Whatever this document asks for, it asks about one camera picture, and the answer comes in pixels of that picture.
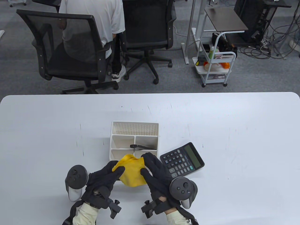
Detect white metal frame stand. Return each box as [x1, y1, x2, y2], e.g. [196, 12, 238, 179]
[182, 0, 204, 65]

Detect black calculator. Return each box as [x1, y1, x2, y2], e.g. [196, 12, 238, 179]
[160, 142, 205, 181]

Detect dark grey handheld controller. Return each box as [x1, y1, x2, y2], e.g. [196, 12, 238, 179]
[169, 177, 198, 209]
[65, 165, 89, 202]

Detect brown top side table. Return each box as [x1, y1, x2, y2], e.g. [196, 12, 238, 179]
[205, 8, 249, 32]

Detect black equipment stand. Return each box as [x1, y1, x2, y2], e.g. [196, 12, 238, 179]
[234, 0, 292, 45]

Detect person's right forearm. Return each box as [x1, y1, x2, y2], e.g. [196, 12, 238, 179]
[165, 210, 191, 225]

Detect person's right hand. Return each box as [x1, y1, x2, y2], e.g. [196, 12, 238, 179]
[140, 152, 181, 208]

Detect black remote control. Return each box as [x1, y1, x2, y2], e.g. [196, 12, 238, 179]
[130, 144, 157, 150]

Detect tangle of black cables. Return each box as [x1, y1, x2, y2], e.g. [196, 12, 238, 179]
[237, 14, 300, 60]

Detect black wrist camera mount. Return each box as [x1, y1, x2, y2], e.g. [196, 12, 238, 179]
[107, 199, 122, 219]
[141, 199, 162, 219]

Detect white wheeled utility cart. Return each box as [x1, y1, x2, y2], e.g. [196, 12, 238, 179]
[192, 32, 236, 88]

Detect black mesh office chair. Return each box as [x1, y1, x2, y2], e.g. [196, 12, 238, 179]
[121, 0, 177, 85]
[16, 9, 119, 94]

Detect person's left hand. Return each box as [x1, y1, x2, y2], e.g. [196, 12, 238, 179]
[81, 161, 126, 208]

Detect white plastic organizer basket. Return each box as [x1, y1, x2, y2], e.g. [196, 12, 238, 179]
[109, 121, 159, 164]

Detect yellow cleaning cloth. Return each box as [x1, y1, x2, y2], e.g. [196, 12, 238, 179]
[112, 154, 147, 188]

